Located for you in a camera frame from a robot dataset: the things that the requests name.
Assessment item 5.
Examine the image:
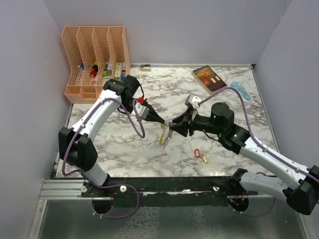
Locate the green white box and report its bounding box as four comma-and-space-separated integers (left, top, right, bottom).
114, 62, 122, 81

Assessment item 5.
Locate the red black bottle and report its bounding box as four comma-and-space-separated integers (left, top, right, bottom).
90, 64, 99, 78

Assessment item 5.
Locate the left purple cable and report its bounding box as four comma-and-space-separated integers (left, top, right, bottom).
61, 97, 146, 220

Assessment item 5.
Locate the orange-yellow tag key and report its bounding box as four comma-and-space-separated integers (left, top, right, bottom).
200, 154, 209, 164

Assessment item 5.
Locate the beige small object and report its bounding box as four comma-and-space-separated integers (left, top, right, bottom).
140, 64, 151, 72

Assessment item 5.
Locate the paperback book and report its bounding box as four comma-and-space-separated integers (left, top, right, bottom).
192, 65, 227, 95

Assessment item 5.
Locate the red tag key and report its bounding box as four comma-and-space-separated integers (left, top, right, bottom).
194, 148, 202, 168

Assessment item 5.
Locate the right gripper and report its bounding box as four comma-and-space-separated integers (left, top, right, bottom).
169, 108, 223, 136

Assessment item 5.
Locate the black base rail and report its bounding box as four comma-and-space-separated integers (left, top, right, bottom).
81, 176, 257, 208

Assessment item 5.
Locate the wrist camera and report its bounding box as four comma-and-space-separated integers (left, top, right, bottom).
135, 97, 144, 119
185, 94, 201, 109

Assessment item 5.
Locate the peach desk organizer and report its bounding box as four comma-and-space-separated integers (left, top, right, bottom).
61, 26, 131, 104

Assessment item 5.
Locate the blue packaged item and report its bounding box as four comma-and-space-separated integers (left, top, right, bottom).
230, 82, 252, 102

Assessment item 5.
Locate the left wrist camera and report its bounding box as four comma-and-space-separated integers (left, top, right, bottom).
135, 97, 144, 119

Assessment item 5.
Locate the yellow tag key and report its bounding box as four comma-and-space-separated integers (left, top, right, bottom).
160, 123, 166, 130

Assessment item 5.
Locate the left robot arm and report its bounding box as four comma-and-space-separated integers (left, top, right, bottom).
58, 75, 165, 197

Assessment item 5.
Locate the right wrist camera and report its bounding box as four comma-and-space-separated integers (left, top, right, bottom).
185, 94, 201, 109

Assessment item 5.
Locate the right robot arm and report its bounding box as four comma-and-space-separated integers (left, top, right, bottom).
169, 103, 319, 215

